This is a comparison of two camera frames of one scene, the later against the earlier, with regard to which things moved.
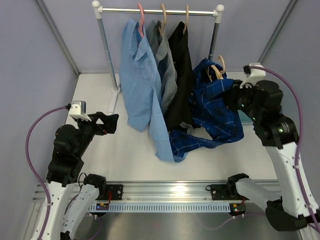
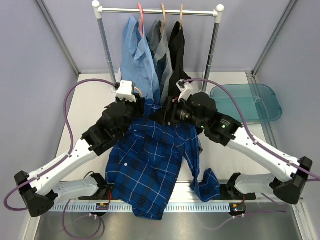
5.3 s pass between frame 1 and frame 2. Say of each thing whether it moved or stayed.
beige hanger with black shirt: moved
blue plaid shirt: moved
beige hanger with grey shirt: stayed
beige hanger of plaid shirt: moved
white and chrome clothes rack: stayed
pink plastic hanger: stayed
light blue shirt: stayed
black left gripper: moved
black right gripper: moved
